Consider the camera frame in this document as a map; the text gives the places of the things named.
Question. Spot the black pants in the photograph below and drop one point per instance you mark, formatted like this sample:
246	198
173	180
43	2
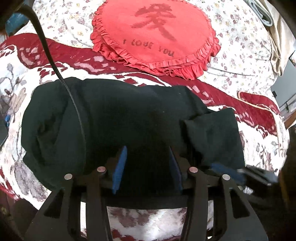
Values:
129	125

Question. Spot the beige cloth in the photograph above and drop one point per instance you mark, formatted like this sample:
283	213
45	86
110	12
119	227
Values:
281	39

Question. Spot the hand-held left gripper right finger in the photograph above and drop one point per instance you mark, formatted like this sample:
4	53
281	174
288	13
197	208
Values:
174	169

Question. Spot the floral quilt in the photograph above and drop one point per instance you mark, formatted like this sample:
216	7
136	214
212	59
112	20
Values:
235	46

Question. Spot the light blue cloth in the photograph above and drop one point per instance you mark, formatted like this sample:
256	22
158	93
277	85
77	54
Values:
262	12

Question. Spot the red and white plush blanket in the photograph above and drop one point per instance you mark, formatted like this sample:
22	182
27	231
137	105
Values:
34	92

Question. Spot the red heart-shaped frilled pillow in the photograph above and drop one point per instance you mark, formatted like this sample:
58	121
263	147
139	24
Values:
157	37

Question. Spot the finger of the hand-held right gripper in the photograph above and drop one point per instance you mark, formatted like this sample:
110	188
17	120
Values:
227	171

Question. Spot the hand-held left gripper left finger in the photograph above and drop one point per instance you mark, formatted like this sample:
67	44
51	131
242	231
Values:
119	166

